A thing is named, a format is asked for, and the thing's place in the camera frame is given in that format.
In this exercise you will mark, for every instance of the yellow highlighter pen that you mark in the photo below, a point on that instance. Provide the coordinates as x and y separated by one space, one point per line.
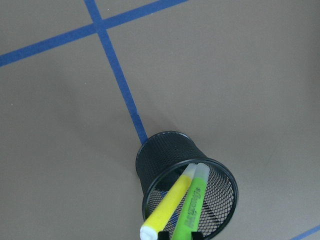
158 219

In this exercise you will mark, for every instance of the green highlighter pen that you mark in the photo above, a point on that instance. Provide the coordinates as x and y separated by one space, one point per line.
189 218

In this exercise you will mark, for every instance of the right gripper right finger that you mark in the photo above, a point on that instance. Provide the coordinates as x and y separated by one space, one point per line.
197 235

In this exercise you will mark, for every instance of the black mesh pen cup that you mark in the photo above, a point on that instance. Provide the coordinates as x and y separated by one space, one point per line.
163 158

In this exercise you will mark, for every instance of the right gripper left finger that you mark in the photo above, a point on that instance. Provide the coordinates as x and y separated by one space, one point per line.
163 235

